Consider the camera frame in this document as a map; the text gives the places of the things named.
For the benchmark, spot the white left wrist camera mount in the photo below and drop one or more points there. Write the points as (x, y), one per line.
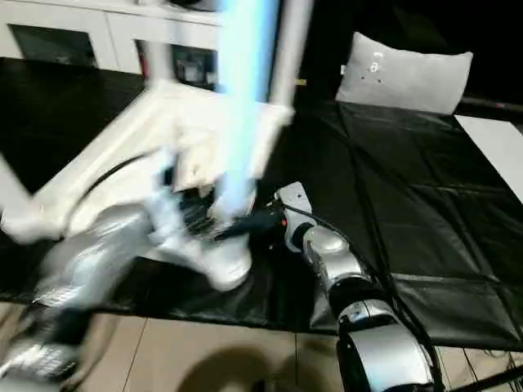
(169, 196)

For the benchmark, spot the black round helmet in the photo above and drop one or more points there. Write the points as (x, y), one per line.
(196, 4)

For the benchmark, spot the white flat board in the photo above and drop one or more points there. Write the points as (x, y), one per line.
(494, 151)

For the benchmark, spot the white plastic table top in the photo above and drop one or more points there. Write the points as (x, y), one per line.
(184, 134)

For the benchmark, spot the white sideboard cabinet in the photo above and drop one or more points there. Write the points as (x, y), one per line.
(81, 28)

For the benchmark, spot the black cabinet with gold label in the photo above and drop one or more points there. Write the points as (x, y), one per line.
(327, 45)

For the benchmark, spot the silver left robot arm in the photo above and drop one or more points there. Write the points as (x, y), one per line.
(90, 253)

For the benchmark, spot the white plastic table leg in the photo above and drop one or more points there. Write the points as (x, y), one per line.
(14, 179)
(157, 61)
(288, 49)
(241, 102)

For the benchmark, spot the black floor stand bar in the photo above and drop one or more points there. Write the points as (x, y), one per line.
(494, 377)

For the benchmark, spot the small white jar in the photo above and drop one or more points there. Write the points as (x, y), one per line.
(191, 73)

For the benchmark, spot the grey cushion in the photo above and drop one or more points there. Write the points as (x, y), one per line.
(404, 77)

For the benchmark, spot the black work mat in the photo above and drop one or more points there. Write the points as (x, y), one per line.
(408, 183)

